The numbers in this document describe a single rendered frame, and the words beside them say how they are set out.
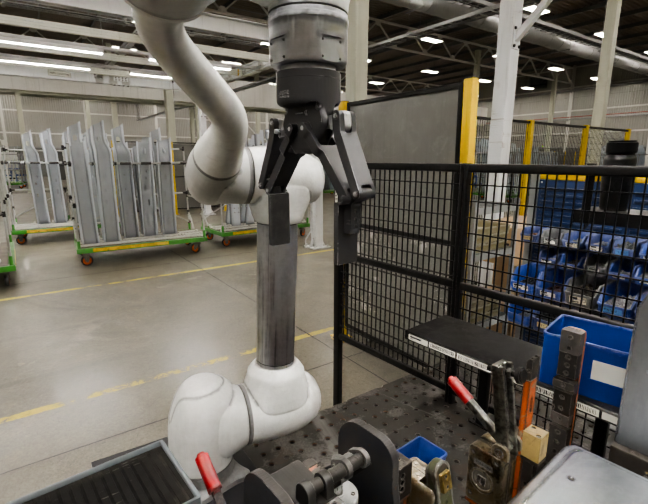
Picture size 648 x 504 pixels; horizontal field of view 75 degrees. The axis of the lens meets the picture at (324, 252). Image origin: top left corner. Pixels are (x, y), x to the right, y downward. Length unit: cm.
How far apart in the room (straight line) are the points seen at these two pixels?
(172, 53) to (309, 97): 20
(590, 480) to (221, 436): 77
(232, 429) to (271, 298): 33
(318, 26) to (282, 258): 64
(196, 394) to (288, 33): 83
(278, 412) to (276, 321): 23
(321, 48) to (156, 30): 19
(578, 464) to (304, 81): 85
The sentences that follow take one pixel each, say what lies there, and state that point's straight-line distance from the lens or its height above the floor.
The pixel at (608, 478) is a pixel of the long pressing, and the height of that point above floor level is 100.
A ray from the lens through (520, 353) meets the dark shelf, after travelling 134.
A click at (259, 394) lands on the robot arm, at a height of 99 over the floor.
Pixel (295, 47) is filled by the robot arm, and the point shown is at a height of 168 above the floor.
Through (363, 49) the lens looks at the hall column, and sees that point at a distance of 847.
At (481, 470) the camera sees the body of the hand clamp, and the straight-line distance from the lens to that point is 91.
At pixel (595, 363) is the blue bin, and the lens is 115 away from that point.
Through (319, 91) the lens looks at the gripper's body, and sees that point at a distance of 49.
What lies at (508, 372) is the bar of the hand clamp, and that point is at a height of 121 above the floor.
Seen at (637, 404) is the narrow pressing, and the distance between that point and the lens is 107.
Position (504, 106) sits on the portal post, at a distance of 491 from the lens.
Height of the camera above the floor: 157
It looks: 13 degrees down
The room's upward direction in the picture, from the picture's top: straight up
